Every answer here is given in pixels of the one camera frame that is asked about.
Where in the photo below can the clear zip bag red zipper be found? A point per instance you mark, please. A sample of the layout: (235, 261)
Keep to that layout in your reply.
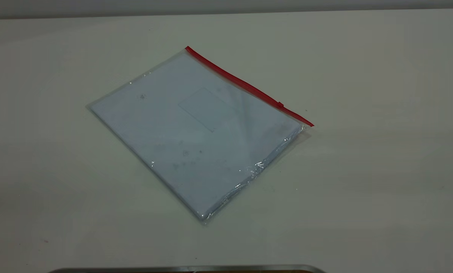
(196, 136)

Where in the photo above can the metal rim strip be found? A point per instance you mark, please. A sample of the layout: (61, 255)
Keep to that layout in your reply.
(188, 269)

